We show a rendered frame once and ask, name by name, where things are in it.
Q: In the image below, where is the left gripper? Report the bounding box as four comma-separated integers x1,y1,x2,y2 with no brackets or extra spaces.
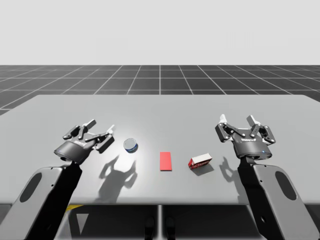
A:
53,119,116,166

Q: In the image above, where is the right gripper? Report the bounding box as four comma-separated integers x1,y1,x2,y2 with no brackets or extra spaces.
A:
214,113,277,161

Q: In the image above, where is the red and white carton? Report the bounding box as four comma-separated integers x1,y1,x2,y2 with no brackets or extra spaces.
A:
187,152,213,171

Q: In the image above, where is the pink pad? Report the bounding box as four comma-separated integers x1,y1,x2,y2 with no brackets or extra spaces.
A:
159,151,174,172

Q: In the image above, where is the blue flat can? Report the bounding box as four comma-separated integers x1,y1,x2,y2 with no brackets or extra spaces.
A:
123,137,139,154

